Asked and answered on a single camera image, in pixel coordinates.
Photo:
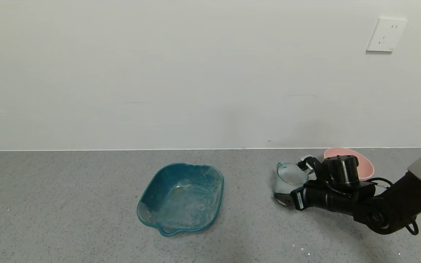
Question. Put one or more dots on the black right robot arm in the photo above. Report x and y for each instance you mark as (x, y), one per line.
(400, 204)

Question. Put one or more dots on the teal plastic tray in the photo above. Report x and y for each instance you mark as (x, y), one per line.
(185, 204)

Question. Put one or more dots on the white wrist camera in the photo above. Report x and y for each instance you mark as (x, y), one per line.
(308, 163)

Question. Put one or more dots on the white wall socket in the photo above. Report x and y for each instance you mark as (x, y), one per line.
(386, 34)

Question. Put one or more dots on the clear ribbed plastic cup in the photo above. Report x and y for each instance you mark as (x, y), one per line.
(287, 177)

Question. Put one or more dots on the pink ribbed bowl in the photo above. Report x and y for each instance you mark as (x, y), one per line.
(364, 164)

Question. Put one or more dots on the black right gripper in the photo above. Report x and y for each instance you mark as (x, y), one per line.
(299, 200)

